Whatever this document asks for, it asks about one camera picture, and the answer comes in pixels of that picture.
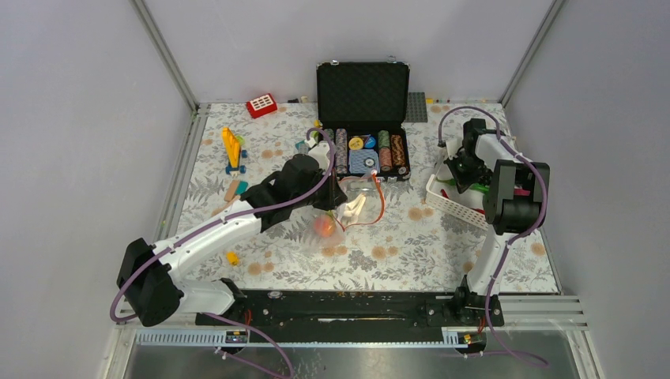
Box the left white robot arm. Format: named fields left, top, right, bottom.
left=110, top=154, right=347, bottom=327

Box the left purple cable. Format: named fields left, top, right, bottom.
left=108, top=126, right=337, bottom=379

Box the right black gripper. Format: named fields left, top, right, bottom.
left=443, top=152, right=484, bottom=195

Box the black mounting base plate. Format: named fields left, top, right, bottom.
left=224, top=290, right=505, bottom=343

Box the white plastic basket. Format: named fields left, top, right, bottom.
left=425, top=140, right=489, bottom=231

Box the orange peach toy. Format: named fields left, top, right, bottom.
left=313, top=215, right=337, bottom=238

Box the clear zip top bag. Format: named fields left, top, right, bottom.
left=305, top=171, right=386, bottom=250

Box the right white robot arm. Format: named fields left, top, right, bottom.
left=445, top=118, right=551, bottom=327

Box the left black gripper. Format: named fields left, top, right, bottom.
left=292, top=166, right=348, bottom=211

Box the small yellow toy piece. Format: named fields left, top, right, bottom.
left=226, top=251, right=240, bottom=266

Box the yellow toy block cart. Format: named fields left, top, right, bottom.
left=221, top=128, right=247, bottom=176

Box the black poker chip case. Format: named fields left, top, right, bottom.
left=316, top=62, right=411, bottom=182

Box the red white toy block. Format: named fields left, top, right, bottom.
left=246, top=93, right=278, bottom=119

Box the wooden teal block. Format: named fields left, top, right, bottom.
left=224, top=179, right=248, bottom=201

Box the grey lego baseplate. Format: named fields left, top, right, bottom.
left=405, top=92, right=428, bottom=123

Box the green chili pepper toy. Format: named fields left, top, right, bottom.
left=435, top=178, right=489, bottom=193

